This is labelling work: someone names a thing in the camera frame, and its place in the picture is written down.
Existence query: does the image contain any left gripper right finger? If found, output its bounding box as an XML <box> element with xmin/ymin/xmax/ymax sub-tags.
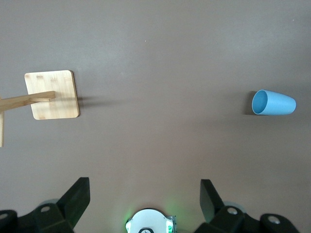
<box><xmin>193</xmin><ymin>179</ymin><xmax>262</xmax><ymax>233</ymax></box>

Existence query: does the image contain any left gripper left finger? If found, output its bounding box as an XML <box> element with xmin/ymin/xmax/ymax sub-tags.
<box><xmin>17</xmin><ymin>177</ymin><xmax>91</xmax><ymax>233</ymax></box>

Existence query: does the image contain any light blue plastic cup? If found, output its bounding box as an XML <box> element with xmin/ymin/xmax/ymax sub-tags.
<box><xmin>251</xmin><ymin>89</ymin><xmax>297</xmax><ymax>117</ymax></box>

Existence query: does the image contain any wooden mug tree stand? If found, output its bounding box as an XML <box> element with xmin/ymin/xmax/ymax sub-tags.
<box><xmin>0</xmin><ymin>69</ymin><xmax>81</xmax><ymax>148</ymax></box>

